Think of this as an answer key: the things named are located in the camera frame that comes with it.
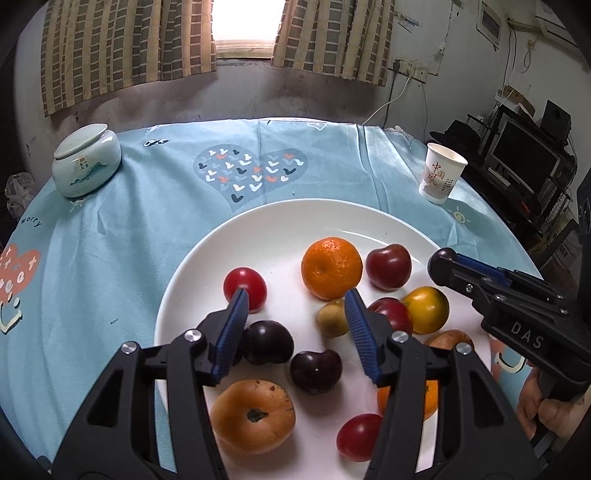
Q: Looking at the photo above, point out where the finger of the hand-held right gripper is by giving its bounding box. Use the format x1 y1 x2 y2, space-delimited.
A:
455 253 574 311
427 248 499 324

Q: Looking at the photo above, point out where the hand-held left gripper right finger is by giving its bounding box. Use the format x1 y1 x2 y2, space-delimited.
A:
344 288 541 480

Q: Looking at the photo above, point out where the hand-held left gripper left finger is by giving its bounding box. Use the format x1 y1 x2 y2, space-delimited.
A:
51 288 250 480

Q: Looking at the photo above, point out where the small yellow fruit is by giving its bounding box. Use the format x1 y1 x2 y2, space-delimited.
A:
317 298 350 339

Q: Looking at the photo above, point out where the dark red plum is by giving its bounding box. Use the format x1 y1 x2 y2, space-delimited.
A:
368 296 414 337
366 244 413 291

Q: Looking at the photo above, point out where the dark purple plum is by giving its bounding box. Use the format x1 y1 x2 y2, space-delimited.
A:
289 349 343 395
233 320 295 367

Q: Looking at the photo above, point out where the yellow-green round fruit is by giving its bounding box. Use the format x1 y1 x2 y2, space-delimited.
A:
402 286 450 334

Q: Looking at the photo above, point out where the small bright red plum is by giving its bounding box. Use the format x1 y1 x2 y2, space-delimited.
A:
336 413 384 462
223 267 268 311

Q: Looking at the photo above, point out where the purple-striped pepino melon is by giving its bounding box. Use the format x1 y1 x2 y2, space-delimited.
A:
424 329 475 352

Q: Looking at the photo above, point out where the orange mandarin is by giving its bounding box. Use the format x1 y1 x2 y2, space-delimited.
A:
301 237 363 301
377 379 439 422

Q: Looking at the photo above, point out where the cream melon with stem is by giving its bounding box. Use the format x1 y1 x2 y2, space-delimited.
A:
210 379 296 456

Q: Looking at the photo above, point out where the white oval plate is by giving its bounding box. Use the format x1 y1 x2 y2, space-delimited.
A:
154 198 492 467

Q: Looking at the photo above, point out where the person's right hand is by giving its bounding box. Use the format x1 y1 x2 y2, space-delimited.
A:
516 367 581 439

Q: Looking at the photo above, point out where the black computer desk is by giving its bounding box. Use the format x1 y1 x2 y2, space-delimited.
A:
462 106 578 236

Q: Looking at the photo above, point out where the white paper cup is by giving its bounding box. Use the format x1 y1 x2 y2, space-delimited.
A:
418 142 469 205

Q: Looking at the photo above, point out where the computer monitor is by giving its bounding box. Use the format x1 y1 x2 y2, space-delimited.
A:
485 117 566 197

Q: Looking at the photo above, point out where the black hat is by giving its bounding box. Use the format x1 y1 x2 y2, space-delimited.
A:
429 120 483 148

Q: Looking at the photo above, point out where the light blue printed tablecloth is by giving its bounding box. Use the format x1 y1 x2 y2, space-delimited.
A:
0 117 546 467

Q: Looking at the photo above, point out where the small black speaker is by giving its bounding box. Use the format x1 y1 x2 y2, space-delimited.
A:
541 99 572 139

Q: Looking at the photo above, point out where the cardboard box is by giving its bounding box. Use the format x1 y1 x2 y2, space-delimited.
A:
501 85 536 116

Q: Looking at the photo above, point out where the celadon lidded ceramic jar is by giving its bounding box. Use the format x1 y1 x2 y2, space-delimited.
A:
51 124 122 198

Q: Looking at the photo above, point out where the white air conditioner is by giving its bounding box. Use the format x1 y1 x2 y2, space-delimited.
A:
536 9 578 47

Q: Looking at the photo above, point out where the clear plastic bag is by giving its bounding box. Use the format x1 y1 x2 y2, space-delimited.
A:
4 173 35 220

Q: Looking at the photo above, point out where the striped beige grey curtain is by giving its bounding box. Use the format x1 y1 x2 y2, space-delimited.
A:
39 0 218 116
270 0 395 88

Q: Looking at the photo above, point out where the bright window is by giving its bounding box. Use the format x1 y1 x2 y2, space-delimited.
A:
210 0 287 61

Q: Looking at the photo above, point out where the white power cable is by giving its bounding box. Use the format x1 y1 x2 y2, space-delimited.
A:
362 69 411 126

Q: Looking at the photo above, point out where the white wall power outlet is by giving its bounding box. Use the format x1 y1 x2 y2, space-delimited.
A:
392 58 428 83

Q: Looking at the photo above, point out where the white wall electrical box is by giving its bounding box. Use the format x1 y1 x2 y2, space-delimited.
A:
477 4 504 49

